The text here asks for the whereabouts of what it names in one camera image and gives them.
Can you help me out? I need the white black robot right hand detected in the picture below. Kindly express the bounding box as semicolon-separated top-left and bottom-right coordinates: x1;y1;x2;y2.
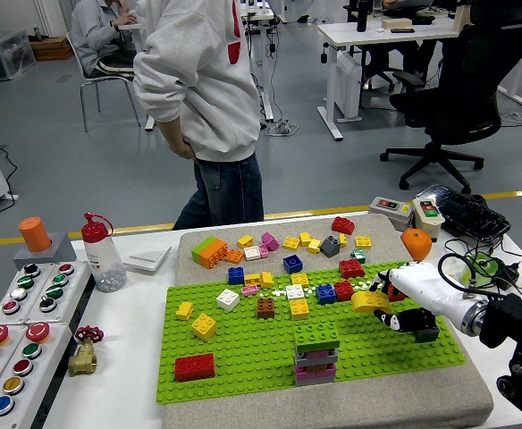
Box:
366;261;474;335

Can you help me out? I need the person's right hand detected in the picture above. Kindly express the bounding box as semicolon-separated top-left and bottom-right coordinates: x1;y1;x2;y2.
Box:
170;129;198;161

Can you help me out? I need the yellow curved toy brick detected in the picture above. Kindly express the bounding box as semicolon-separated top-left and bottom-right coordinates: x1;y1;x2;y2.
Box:
350;289;392;315

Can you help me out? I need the multicolour toy brick stack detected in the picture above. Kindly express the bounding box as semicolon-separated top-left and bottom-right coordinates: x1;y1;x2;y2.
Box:
292;322;341;388

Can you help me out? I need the large lime toy brick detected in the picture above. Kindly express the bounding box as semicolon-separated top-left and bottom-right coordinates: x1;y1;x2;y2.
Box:
191;235;220;265

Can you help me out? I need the red sloped toy brick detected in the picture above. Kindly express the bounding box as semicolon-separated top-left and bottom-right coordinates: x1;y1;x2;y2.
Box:
331;216;357;235

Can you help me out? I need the grey sloped toy brick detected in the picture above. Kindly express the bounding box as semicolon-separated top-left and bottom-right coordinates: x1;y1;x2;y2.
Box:
319;234;341;258

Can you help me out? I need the large orange toy brick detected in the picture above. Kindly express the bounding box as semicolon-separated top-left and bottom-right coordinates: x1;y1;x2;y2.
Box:
198;240;230;270

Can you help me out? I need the yellow square toy brick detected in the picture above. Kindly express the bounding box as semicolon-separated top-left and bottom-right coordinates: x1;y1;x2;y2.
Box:
190;312;218;343
289;298;311;321

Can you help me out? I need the blue toy brick with hole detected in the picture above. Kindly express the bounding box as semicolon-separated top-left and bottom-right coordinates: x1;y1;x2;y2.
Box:
282;254;306;274

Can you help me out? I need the green toy baseplate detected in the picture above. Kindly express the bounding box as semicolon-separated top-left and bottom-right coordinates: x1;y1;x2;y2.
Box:
155;262;468;406

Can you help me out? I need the large red toy brick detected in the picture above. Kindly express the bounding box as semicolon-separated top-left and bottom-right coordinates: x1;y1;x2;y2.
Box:
173;352;216;383

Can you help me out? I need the orange fruit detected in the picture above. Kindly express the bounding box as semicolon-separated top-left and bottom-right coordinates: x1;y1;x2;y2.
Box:
400;228;434;262

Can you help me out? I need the green translucent cup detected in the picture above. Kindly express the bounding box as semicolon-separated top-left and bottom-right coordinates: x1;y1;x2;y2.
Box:
459;252;500;291

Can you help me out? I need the black power adapter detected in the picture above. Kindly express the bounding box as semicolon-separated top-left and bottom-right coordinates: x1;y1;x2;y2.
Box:
493;260;522;291

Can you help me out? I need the black keyboard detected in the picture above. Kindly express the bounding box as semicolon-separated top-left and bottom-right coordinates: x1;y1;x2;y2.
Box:
415;183;511;245

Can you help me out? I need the grey metal chair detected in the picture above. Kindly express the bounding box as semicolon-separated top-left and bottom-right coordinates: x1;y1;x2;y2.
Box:
66;33;142;134

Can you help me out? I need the clear squeeze bottle red cap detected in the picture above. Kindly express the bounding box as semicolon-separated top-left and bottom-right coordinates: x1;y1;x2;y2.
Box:
80;212;129;294

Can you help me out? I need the seated person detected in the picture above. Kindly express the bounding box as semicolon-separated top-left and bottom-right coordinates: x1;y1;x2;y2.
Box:
71;0;139;80
361;0;459;90

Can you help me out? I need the grey-brown foam mat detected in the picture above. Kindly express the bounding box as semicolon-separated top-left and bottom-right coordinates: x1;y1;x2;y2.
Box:
161;213;495;429

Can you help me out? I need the grey block holder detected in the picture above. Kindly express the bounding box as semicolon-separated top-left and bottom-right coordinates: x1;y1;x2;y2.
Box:
12;231;78;272

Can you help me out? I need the wooden crate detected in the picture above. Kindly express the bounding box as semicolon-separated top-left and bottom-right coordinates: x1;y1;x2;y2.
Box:
29;36;74;63

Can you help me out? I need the orange cylinder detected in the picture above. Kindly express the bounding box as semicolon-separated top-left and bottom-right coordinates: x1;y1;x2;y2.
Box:
18;216;53;254

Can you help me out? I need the white computer tower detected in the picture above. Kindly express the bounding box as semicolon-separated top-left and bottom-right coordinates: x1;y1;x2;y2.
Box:
334;51;363;122

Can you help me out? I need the grey four-button control box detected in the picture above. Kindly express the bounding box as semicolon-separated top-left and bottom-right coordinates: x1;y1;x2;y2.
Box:
26;261;93;325
0;262;56;326

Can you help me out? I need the clear plastic storage box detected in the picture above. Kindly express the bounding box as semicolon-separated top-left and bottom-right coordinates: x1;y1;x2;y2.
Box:
0;29;38;84

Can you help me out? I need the black office chair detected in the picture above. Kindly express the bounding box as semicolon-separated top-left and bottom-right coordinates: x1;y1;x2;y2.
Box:
379;13;522;194

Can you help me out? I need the black bottle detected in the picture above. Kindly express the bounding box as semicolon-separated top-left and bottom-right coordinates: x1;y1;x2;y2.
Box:
356;0;374;33

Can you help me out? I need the brass valve red handwheel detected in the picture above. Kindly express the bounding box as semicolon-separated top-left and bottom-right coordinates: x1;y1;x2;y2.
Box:
67;324;105;377

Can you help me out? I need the wooden box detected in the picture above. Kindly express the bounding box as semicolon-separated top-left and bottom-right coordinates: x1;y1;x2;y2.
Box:
380;17;413;31

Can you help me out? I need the cream switch box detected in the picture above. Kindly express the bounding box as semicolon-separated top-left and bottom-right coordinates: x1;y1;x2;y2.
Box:
411;197;445;242

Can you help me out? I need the grey switch box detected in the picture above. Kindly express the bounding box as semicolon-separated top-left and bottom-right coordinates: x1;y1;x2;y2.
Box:
368;196;415;232

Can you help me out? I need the white wall switch plate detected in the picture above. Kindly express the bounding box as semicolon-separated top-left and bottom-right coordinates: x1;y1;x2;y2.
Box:
123;244;173;273

